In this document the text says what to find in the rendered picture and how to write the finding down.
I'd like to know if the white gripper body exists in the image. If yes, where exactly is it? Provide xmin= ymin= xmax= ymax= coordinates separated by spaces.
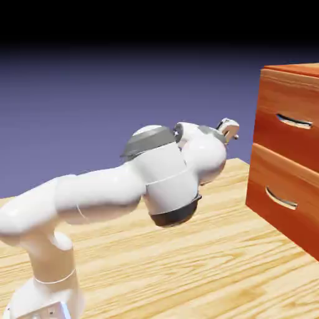
xmin=216 ymin=117 xmax=240 ymax=145

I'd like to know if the reddish wooden cabinet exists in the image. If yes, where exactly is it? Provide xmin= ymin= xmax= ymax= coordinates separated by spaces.
xmin=245 ymin=62 xmax=319 ymax=263

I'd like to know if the drawer front with straight handle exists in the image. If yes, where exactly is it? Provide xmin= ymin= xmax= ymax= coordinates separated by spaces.
xmin=252 ymin=68 xmax=319 ymax=173

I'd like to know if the drawer front with curved handle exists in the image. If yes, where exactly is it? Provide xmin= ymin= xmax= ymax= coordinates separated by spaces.
xmin=245 ymin=143 xmax=319 ymax=263

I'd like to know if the straight silver drawer handle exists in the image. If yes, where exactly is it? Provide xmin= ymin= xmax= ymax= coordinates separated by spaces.
xmin=275 ymin=113 xmax=314 ymax=130

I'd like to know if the curved silver drawer handle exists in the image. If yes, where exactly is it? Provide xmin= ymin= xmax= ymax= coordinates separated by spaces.
xmin=264 ymin=186 xmax=299 ymax=211

